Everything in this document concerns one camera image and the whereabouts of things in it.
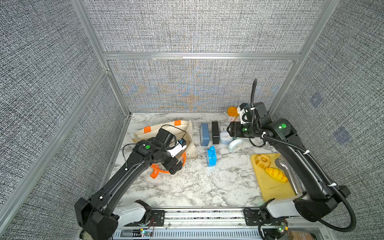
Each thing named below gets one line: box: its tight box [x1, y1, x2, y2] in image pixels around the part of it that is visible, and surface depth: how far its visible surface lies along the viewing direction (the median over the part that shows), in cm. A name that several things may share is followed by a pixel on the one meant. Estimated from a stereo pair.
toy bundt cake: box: [255, 154, 271, 169], surface depth 91 cm
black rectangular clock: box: [211, 121, 220, 145], surface depth 101 cm
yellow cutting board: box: [251, 153, 298, 202], surface depth 87 cm
